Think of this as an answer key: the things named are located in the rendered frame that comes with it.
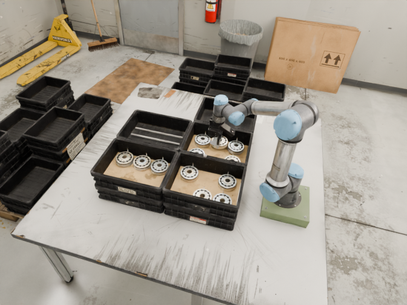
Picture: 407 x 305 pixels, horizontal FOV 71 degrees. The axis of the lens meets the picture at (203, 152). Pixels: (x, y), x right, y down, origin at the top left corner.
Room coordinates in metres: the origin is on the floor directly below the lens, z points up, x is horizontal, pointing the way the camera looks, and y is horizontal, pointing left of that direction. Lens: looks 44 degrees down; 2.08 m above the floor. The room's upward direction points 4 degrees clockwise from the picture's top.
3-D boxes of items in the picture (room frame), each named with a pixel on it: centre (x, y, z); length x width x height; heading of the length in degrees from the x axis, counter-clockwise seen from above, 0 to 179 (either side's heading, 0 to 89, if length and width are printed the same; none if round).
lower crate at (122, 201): (1.09, 0.37, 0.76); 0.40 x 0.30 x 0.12; 79
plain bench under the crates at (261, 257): (1.33, 0.01, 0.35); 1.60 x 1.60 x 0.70; 78
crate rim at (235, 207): (1.01, -0.03, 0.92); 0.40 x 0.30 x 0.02; 79
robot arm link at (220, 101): (1.33, -0.08, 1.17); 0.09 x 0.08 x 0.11; 42
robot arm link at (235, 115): (1.27, -0.15, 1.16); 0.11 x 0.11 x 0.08; 42
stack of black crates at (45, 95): (2.23, 1.50, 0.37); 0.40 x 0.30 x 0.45; 168
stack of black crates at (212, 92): (2.62, -0.17, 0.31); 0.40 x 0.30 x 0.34; 78
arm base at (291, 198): (1.07, -0.49, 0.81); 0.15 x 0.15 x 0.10
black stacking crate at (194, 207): (1.01, -0.03, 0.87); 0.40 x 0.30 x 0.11; 79
